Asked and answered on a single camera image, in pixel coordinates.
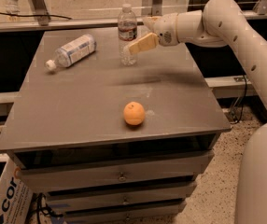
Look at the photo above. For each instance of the clear water bottle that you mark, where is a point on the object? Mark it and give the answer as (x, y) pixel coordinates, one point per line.
(127, 32)

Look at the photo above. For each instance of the metal frame rail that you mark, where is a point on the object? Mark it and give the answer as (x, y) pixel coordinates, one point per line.
(82, 24)

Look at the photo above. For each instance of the orange fruit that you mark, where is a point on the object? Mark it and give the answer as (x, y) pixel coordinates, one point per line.
(134, 113)

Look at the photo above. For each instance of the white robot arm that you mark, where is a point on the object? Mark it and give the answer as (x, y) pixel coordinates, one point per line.
(222, 23)

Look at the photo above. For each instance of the white cardboard box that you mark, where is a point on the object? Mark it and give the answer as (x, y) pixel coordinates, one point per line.
(15, 196)

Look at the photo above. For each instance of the lying labelled plastic bottle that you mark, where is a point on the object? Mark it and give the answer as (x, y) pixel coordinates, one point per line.
(72, 52)

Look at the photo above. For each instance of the grey drawer cabinet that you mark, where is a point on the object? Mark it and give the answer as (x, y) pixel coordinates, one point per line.
(67, 133)

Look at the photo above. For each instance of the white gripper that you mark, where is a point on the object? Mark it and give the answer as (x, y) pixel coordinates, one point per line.
(166, 29)

